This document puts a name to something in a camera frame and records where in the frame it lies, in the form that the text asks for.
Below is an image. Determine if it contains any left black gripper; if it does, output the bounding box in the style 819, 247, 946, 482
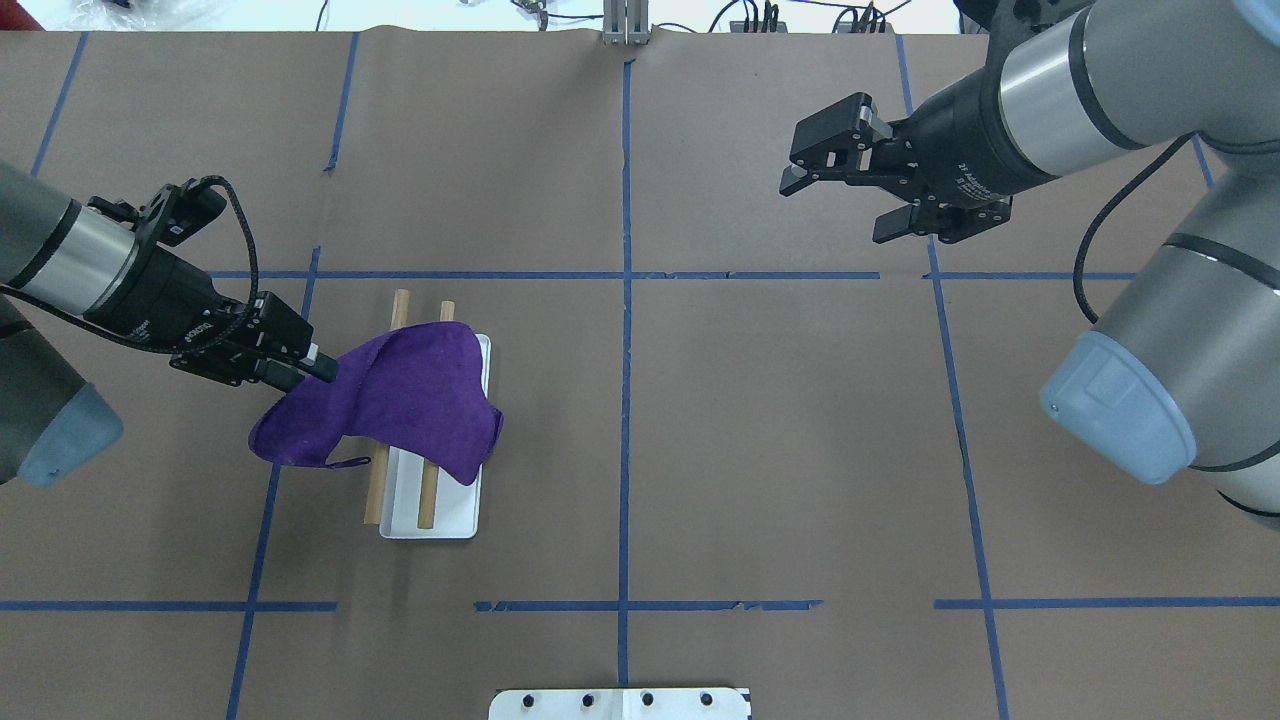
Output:
84, 249, 340, 393

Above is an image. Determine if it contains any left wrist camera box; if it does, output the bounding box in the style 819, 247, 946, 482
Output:
88, 178, 228, 249

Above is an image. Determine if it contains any shorter wooden rack rod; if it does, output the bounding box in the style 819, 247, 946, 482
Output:
416, 300, 456, 530

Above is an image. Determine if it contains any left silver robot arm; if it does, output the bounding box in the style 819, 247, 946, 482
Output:
1, 163, 338, 487

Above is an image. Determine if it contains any taller wooden rack rod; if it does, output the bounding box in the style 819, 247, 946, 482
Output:
364, 290, 411, 525

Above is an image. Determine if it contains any purple towel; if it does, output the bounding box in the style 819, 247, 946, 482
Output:
247, 322, 504, 486

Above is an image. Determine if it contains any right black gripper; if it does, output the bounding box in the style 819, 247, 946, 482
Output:
780, 70, 1053, 243

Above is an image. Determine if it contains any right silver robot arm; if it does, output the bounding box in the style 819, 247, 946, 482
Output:
780, 1, 1279, 530

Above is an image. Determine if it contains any aluminium frame post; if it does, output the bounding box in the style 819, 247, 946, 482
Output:
602, 0, 652, 47

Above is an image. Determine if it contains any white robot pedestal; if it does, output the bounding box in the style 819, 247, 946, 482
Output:
488, 687, 753, 719

